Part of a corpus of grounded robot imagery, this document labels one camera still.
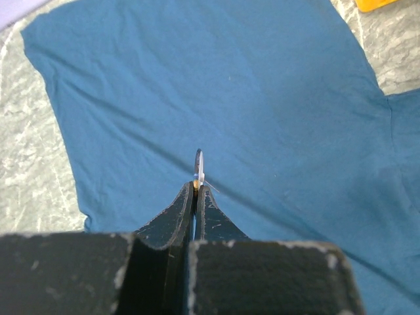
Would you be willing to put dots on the yellow plastic basket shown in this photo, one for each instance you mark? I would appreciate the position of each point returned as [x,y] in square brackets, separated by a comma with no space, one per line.
[368,7]

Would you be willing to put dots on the small round brooch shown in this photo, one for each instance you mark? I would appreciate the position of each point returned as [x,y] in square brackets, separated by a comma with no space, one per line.
[199,175]

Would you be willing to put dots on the blue t-shirt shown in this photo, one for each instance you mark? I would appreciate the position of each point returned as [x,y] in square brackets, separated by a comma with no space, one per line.
[298,139]

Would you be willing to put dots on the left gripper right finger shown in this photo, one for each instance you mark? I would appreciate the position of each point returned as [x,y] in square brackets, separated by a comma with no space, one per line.
[232,274]

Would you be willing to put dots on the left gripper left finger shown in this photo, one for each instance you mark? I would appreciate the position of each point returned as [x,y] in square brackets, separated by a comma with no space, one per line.
[141,272]

